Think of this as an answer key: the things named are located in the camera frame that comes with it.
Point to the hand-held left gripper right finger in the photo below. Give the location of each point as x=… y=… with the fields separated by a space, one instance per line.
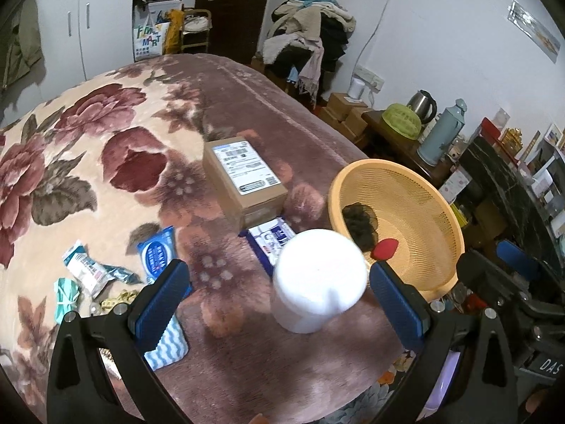
x=397 y=304

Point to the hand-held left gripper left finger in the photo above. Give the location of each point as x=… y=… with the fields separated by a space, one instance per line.
x=161 y=300

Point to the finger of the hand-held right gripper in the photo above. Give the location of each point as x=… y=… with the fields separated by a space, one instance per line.
x=516 y=258

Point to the orange plastic basket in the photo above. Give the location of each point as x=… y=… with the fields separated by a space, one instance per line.
x=419 y=229

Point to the white cotton pad pack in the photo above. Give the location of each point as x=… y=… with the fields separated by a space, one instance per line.
x=320 y=280

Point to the blue striped cloth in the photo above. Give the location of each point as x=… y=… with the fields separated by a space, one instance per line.
x=170 y=342

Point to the yellow tape measure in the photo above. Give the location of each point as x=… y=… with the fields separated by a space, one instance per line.
x=117 y=300

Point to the brown cardboard box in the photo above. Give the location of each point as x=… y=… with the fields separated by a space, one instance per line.
x=487 y=223

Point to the blue wet wipe packet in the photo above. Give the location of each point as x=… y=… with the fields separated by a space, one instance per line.
x=156 y=251

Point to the red makeup sponge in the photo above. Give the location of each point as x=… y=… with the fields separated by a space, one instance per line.
x=384 y=248

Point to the black marble cabinet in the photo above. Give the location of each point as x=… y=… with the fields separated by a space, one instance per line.
x=507 y=194

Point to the white and blue packet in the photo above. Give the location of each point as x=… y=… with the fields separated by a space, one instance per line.
x=84 y=267

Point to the teal folded cloth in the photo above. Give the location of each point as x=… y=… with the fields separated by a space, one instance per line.
x=66 y=298

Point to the pink patterned box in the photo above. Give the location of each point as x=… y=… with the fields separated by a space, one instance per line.
x=454 y=183

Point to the gold ornament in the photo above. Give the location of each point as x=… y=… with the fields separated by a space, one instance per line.
x=514 y=139

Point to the blue tissue packet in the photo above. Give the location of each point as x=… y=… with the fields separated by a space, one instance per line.
x=271 y=240

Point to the red box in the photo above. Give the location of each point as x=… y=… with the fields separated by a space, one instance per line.
x=490 y=130

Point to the pale blue thermos flask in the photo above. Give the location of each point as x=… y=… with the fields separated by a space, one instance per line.
x=441 y=137

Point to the cardboard box with label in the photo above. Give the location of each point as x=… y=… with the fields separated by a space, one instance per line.
x=245 y=176

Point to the dark wooden side table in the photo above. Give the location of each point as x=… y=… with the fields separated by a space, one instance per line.
x=397 y=145

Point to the floral plush blanket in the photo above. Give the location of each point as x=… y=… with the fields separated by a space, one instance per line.
x=132 y=141

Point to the steel electric kettle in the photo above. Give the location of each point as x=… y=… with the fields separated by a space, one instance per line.
x=421 y=104

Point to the small cardboard box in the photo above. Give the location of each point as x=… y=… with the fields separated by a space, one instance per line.
x=344 y=104
x=359 y=122

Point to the white cylinder device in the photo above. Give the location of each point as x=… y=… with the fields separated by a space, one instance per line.
x=356 y=88

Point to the printed shopping bag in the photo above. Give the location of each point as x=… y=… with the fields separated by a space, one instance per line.
x=148 y=37

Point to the yellow garment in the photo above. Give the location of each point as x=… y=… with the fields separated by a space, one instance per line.
x=173 y=31

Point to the dark storage trolley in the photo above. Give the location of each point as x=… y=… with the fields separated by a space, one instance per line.
x=196 y=28

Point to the pile of clothes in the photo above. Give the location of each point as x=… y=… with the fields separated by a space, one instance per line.
x=309 y=31

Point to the hanging olive coat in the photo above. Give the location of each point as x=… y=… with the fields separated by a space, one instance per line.
x=20 y=39

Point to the white wardrobe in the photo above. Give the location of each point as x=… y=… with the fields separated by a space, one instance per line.
x=66 y=17

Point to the dark wooden door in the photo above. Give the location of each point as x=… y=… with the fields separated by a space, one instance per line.
x=229 y=4

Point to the wall poster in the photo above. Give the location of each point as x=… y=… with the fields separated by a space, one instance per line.
x=534 y=31

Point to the white wall socket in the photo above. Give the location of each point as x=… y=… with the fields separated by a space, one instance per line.
x=370 y=77

